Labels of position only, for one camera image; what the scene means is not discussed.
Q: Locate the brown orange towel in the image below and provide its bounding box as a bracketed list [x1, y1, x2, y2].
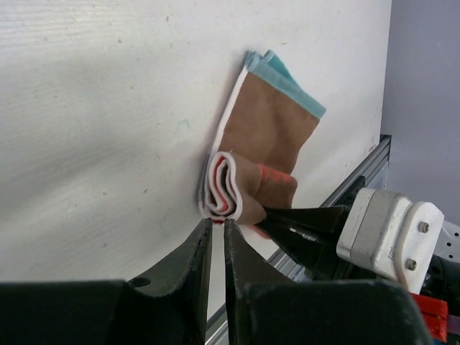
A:
[198, 50, 326, 226]

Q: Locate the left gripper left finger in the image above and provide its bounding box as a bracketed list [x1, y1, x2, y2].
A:
[1, 218, 212, 344]

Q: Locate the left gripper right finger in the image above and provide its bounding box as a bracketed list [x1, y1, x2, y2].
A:
[224, 219, 433, 344]

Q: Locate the aluminium mounting rail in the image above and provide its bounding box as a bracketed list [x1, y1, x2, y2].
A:
[204, 134, 392, 345]

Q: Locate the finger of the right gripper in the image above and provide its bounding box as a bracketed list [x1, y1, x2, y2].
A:
[257, 205, 351, 244]
[258, 222, 340, 280]

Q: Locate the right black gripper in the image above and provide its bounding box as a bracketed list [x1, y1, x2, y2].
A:
[305, 251, 459, 298]

